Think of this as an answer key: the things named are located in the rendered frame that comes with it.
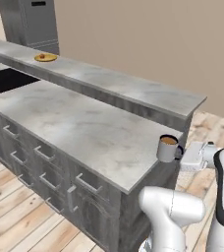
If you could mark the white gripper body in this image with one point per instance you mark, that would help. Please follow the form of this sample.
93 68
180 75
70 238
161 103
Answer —
191 157

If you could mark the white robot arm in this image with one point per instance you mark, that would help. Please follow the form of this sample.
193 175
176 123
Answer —
169 210

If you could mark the white mug with coffee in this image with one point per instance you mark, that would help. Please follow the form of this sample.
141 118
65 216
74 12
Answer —
166 151

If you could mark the grey island cabinet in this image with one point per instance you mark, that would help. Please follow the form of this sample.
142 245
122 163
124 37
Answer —
133 210

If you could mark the grey drawer front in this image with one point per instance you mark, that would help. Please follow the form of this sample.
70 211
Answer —
100 183
51 149
60 178
14 136
25 154

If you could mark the grey cupboard door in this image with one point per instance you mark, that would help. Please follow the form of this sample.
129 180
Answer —
94 216

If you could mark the brown food piece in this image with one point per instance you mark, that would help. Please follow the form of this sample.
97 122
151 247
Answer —
42 55

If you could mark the black hob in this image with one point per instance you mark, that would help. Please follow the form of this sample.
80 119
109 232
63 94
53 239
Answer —
6 80

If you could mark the grey fridge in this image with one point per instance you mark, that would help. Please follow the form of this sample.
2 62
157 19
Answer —
32 23

